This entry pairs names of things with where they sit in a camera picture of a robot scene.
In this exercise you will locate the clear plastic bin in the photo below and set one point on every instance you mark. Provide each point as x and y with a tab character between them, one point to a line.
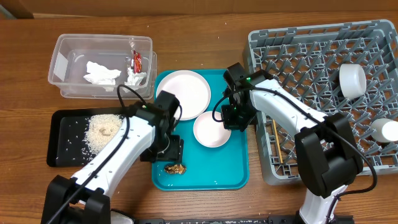
73	51

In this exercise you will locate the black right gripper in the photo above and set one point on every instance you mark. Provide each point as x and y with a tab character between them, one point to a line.
234	117

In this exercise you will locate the white napkin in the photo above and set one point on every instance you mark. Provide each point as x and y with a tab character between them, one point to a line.
100	75
134	79

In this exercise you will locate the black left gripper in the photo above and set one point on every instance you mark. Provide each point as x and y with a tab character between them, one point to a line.
175	152

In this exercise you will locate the teal plastic tray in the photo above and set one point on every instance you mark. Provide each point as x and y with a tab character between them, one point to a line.
221	168

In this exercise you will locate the wooden chopstick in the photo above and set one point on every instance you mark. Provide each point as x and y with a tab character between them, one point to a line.
277	141

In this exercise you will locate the pink bowl with rice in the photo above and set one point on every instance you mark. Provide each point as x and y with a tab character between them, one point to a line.
208	132

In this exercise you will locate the black rail at table edge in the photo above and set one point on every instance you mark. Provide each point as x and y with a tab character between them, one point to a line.
119	217

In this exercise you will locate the grey dishwasher rack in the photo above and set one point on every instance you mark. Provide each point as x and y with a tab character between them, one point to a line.
306	61

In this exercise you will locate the brown food scrap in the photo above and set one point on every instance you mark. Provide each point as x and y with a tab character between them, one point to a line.
175	169

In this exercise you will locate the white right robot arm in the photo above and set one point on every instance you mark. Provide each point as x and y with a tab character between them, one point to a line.
326	156

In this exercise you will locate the black tray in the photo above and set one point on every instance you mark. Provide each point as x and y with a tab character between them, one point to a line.
67	146

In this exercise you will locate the large white plate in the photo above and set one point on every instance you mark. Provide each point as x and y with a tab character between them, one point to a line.
190	88

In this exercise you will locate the red snack wrapper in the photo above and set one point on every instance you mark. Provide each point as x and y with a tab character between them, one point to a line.
136	62

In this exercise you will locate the grey-green bowl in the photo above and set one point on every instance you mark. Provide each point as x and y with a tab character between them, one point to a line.
352	80

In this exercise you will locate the pile of white rice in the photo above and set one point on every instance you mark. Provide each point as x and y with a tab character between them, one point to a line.
101	129

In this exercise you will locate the small white cup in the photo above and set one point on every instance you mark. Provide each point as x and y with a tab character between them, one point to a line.
385	130

